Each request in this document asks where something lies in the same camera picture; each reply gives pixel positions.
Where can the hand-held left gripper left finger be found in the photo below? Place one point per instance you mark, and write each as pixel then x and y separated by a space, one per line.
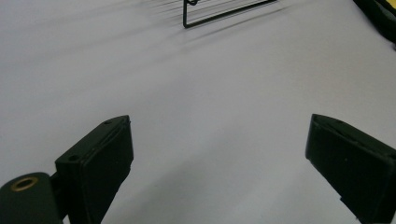
pixel 99 161

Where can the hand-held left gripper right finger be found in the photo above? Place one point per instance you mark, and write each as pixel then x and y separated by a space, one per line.
pixel 351 161

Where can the black and yellow object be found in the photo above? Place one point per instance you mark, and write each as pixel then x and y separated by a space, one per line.
pixel 378 17

